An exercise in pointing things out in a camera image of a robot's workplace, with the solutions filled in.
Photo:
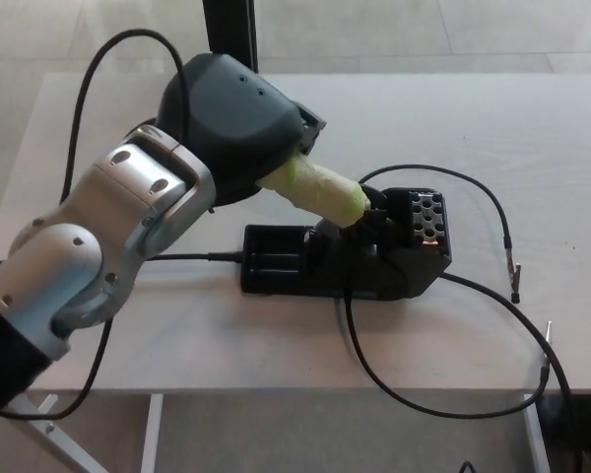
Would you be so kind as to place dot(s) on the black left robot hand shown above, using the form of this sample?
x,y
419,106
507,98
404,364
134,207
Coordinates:
x,y
236,128

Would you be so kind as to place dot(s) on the tape-wrapped soldering iron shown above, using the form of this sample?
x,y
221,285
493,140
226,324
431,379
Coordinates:
x,y
320,192

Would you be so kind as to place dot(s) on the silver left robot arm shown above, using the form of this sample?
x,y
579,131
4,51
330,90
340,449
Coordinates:
x,y
103,231

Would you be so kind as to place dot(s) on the black soldering station base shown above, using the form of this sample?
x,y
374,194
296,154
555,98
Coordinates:
x,y
325,268

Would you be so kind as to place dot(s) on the black pillar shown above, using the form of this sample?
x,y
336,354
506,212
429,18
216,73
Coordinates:
x,y
236,29

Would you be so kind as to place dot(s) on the white table leg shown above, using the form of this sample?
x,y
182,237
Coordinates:
x,y
536,433
151,433

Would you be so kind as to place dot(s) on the white diagonal table brace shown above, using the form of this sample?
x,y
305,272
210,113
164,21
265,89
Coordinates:
x,y
54,433

